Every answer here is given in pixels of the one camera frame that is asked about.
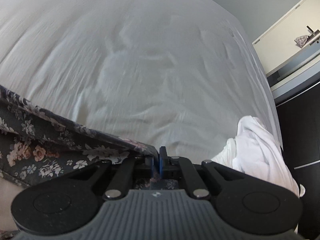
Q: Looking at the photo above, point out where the dark bedside cabinet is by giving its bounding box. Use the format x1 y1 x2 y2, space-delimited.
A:
277 83 319 239

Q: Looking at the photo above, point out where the white crumpled garment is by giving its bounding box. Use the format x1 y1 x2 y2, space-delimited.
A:
212 115 306 198

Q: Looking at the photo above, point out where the cream wardrobe door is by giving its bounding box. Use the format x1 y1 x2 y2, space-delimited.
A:
252 0 320 98

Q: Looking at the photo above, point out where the small floral pouch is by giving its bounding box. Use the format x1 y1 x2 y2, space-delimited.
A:
294 35 309 48

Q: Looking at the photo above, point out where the dark floral garment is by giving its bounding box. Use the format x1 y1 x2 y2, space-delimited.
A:
0 84 181 240

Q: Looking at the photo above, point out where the grey bed sheet mattress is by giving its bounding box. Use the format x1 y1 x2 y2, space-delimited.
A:
1 0 281 163

